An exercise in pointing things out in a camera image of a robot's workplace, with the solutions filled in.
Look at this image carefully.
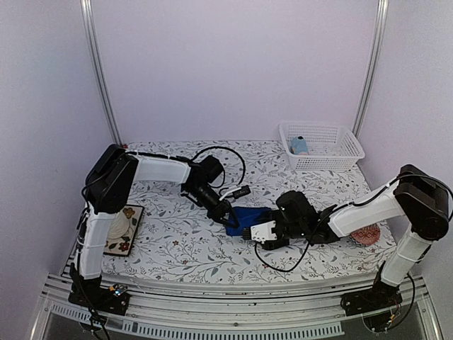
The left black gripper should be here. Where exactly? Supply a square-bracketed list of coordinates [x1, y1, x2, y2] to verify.
[185, 183, 239, 229]

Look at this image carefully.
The dark blue towel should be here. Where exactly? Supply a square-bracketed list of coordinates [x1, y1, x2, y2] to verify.
[225, 206, 272, 237]

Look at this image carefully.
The light blue orange dotted towel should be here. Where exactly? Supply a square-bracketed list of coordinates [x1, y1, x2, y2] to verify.
[289, 136, 309, 155]

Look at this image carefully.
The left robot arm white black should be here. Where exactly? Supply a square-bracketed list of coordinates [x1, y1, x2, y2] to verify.
[74, 144, 239, 307]

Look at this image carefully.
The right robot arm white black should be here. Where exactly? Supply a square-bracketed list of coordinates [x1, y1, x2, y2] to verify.
[251, 164, 452, 309]

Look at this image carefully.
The floral patterned tablecloth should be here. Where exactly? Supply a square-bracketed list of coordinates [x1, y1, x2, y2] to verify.
[101, 141, 396, 284]

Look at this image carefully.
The white plastic perforated basket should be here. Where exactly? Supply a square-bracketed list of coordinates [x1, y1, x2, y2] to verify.
[278, 121, 365, 171]

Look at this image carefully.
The red white patterned bowl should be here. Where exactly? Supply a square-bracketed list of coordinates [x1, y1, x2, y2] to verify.
[350, 224, 381, 247]

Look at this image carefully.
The cream ribbed mug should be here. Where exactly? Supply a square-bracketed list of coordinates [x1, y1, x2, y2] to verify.
[108, 212, 130, 239]

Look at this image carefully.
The floral square coaster tile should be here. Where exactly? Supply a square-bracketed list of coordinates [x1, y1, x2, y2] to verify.
[103, 205, 144, 257]

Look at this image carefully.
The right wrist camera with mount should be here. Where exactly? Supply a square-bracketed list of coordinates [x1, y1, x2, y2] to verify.
[242, 221, 277, 244]

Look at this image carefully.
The left black braided cable loop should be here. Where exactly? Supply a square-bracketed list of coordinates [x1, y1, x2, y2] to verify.
[193, 145, 247, 188]

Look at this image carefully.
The front aluminium rail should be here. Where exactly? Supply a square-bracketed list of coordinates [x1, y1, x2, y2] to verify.
[27, 273, 446, 339]

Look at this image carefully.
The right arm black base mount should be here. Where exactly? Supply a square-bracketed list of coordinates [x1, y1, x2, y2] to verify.
[340, 272, 403, 316]

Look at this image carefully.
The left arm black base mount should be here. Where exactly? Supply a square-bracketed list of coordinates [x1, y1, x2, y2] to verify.
[68, 275, 130, 316]

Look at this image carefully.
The right aluminium frame post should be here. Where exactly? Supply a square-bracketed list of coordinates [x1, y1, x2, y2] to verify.
[352, 0, 389, 138]

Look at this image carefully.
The aluminium frame post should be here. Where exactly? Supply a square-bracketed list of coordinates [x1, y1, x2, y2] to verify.
[80, 0, 122, 145]
[352, 0, 389, 138]

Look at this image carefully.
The left aluminium frame post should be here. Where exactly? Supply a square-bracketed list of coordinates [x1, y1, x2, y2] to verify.
[80, 0, 122, 145]

